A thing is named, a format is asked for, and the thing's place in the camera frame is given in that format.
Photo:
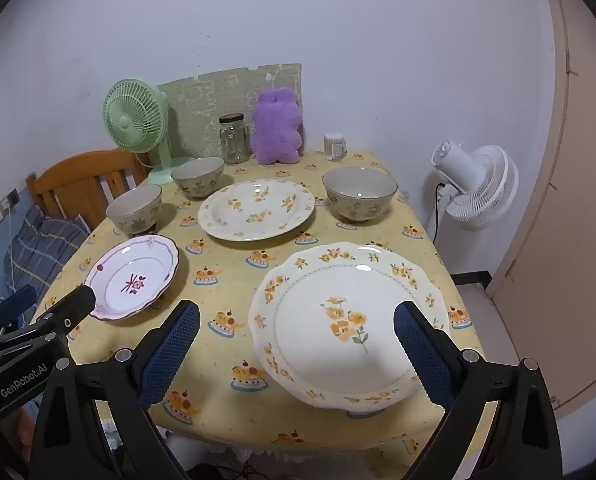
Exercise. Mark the large scalloped floral plate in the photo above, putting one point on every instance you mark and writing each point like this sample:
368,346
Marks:
328,280

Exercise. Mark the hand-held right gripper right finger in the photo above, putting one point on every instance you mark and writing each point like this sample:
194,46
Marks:
423,355

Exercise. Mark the glass jar with lid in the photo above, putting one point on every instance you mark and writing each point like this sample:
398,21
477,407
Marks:
234,140

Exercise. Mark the wooden bed headboard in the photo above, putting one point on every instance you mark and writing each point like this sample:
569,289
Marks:
78,180

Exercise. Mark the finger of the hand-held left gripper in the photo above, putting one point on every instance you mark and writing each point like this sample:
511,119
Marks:
68,310
13,302

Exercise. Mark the yellow cake-print tablecloth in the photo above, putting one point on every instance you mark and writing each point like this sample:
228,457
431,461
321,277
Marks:
228,280

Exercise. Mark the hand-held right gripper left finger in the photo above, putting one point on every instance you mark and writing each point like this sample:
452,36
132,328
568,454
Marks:
173,350

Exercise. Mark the purple plush toy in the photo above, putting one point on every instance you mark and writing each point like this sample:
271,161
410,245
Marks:
276,125

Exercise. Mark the grey bowl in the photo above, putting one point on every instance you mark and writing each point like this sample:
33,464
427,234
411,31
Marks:
134,210

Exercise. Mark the green desk fan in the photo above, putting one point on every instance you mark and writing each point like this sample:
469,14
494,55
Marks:
135,115

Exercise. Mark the deep round floral plate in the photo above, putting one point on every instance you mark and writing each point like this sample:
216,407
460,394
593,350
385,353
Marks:
255,210

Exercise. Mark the green patterned mat board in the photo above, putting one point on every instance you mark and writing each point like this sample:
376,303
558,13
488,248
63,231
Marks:
203,105

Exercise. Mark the beige wooden door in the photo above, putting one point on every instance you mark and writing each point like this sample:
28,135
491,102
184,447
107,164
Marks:
553,160

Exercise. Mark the floral ceramic bowl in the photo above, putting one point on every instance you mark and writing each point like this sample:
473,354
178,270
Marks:
198,177
360,195

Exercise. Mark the grey plaid pillow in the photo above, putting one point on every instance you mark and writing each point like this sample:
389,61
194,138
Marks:
43,250

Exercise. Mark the white standing fan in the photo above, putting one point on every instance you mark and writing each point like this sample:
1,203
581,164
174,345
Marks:
478,180

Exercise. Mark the cotton swab container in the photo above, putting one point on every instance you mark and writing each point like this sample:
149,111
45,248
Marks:
334,146

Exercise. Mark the wall socket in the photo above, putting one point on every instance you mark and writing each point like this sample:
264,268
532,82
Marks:
10,200

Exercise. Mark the pink-rimmed white plate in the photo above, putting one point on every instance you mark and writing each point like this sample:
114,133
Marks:
133,270

